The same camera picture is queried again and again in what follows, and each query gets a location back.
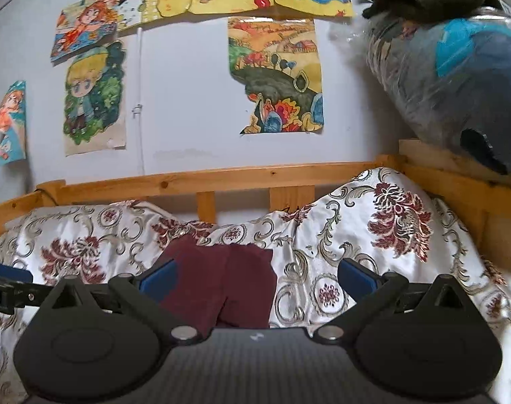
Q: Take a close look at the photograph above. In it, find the maroon long-sleeve top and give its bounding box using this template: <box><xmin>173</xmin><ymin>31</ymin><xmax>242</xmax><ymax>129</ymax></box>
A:
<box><xmin>157</xmin><ymin>235</ymin><xmax>277</xmax><ymax>336</ymax></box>

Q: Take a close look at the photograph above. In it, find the white floral bedspread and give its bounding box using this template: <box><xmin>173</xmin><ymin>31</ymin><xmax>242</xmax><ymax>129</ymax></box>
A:
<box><xmin>0</xmin><ymin>168</ymin><xmax>511</xmax><ymax>403</ymax></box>

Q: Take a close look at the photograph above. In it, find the small left edge poster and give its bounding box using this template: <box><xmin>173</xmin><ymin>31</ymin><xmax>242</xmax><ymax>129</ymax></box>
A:
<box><xmin>0</xmin><ymin>80</ymin><xmax>26</xmax><ymax>165</ymax></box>

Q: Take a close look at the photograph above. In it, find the blond cartoon boy poster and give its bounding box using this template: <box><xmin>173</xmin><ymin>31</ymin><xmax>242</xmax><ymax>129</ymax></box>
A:
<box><xmin>63</xmin><ymin>40</ymin><xmax>127</xmax><ymax>156</ymax></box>

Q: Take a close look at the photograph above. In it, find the plastic-wrapped blue bedding bag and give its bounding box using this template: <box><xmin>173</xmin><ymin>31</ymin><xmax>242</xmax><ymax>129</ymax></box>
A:
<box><xmin>365</xmin><ymin>8</ymin><xmax>511</xmax><ymax>175</ymax></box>

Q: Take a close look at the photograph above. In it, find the orange-haired girl poster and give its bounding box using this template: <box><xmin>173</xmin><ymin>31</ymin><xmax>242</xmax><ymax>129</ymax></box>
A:
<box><xmin>50</xmin><ymin>0</ymin><xmax>120</xmax><ymax>62</ymax></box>

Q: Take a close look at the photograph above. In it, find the wooden bed frame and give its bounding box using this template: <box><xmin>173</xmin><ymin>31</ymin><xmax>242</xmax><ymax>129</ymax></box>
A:
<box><xmin>0</xmin><ymin>140</ymin><xmax>511</xmax><ymax>271</ymax></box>

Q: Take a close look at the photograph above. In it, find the white wall pipe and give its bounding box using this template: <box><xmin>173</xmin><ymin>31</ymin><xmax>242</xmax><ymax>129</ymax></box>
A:
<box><xmin>132</xmin><ymin>27</ymin><xmax>146</xmax><ymax>176</ymax></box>

